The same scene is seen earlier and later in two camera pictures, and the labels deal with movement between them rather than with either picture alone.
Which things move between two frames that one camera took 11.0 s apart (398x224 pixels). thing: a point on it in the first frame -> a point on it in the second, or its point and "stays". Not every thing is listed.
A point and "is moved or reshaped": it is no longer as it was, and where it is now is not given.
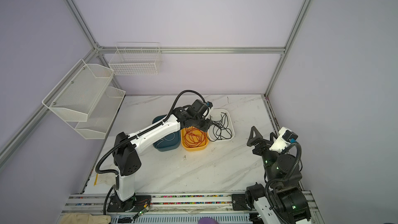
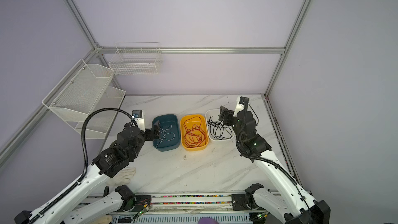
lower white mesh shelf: (101, 115) stays
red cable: (193, 137) stays
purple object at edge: (207, 220) stays
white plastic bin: (222, 128) stays
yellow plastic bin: (193, 138) stays
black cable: (217, 130) is moved or reshaped
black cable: (218, 129) is moved or reshaped
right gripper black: (255, 137) -> (227, 114)
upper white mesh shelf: (74, 98) stays
